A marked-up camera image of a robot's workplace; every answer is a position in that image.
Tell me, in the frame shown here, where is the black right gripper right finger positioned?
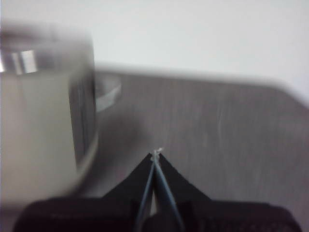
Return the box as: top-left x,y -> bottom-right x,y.
155,151 -> 212,232

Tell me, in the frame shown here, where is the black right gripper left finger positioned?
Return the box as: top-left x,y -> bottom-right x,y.
102,152 -> 155,232

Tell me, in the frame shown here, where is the cream and chrome toaster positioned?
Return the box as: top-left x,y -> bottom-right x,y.
0,24 -> 98,197

